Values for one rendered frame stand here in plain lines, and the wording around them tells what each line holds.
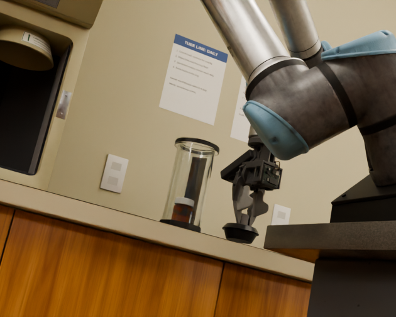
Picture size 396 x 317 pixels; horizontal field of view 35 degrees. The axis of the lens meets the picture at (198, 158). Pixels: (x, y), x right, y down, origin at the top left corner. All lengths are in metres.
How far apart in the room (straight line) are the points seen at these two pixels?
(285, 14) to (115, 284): 0.66
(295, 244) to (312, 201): 1.35
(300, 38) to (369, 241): 0.65
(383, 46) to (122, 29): 1.28
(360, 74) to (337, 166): 1.45
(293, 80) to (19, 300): 0.64
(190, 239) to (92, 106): 0.86
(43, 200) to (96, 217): 0.11
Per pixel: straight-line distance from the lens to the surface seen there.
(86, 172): 1.98
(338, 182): 2.41
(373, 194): 1.02
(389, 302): 0.91
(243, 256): 1.33
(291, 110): 0.97
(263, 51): 1.05
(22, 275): 1.22
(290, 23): 1.38
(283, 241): 1.01
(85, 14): 1.59
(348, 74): 0.99
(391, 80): 1.00
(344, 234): 0.91
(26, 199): 1.19
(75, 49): 1.60
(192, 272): 1.31
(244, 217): 1.51
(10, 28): 1.63
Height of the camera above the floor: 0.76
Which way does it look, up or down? 14 degrees up
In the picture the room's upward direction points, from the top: 12 degrees clockwise
